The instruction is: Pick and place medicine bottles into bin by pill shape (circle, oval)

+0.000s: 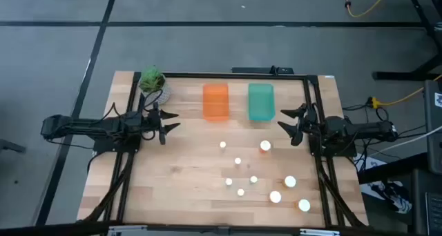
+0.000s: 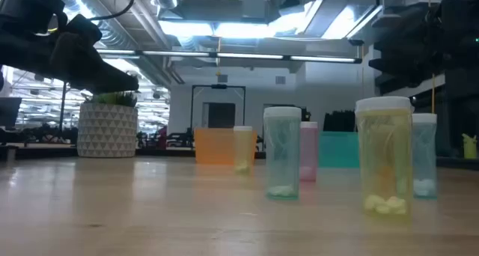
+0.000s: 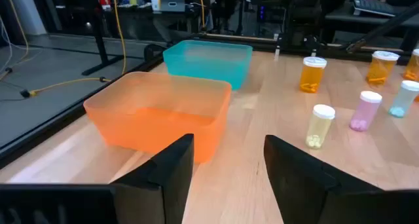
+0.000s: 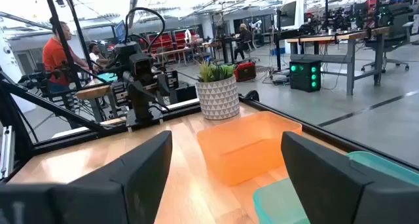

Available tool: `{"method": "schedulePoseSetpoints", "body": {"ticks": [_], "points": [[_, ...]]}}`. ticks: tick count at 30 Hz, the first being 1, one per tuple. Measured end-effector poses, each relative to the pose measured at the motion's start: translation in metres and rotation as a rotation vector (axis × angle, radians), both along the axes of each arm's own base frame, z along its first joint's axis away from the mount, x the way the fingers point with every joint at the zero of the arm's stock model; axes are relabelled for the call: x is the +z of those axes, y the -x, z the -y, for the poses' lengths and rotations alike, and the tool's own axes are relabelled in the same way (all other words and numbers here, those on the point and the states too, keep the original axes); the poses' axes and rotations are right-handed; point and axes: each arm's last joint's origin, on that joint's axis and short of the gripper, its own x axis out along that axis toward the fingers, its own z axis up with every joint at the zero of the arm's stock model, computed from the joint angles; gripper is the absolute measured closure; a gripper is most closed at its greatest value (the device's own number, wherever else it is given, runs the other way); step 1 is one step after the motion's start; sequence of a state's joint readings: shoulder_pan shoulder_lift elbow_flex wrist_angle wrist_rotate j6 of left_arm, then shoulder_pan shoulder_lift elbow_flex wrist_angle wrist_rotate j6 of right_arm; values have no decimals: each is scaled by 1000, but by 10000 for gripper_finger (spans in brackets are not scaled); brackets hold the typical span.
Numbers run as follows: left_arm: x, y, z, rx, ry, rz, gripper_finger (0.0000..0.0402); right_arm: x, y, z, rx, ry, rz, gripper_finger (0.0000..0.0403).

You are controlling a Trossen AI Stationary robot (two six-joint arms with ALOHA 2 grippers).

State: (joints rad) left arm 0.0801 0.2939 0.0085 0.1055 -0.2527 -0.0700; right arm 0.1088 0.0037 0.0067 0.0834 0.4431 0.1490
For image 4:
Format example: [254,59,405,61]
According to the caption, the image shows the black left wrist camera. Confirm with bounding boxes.
[128,52,155,84]

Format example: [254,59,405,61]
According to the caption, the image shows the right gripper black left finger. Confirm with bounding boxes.
[0,130,173,224]

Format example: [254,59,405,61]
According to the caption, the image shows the teal translucent plastic bin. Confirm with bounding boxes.
[252,151,419,224]

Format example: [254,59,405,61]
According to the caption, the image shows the white triangle-patterned plant pot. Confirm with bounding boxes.
[195,75,241,121]

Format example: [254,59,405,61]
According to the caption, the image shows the black computer tower green lights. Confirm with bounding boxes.
[289,59,322,93]

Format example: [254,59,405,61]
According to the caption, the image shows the long wooden workbench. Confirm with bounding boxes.
[286,26,390,96]

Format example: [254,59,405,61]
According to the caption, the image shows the black aluminium table frame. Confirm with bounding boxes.
[0,66,419,185]

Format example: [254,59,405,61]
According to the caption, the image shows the green succulent plant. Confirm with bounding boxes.
[197,59,236,83]

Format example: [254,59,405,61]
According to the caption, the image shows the orange translucent plastic bin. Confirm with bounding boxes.
[196,111,303,187]

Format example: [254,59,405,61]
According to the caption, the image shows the small wooden workbench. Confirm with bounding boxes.
[75,84,112,123]

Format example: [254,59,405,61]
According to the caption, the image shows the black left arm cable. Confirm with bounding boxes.
[124,7,166,54]

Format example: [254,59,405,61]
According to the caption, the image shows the red tool case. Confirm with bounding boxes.
[234,61,257,83]

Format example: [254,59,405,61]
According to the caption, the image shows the black overhead rig frame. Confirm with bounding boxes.
[42,0,94,89]

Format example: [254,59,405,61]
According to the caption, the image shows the silver aluminium bracket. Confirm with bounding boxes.
[0,125,16,179]

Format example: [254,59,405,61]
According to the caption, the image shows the black monitor screen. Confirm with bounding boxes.
[277,0,297,30]

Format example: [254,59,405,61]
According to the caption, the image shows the black office chair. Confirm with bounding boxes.
[361,3,415,74]

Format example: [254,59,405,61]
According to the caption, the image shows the person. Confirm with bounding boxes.
[88,42,111,67]
[42,16,91,94]
[233,23,255,62]

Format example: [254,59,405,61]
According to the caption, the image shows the red storage racks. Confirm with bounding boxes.
[147,30,197,54]

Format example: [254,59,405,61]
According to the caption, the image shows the blue lit monitor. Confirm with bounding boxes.
[113,20,127,43]

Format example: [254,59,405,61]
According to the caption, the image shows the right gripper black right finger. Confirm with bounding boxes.
[280,130,419,224]

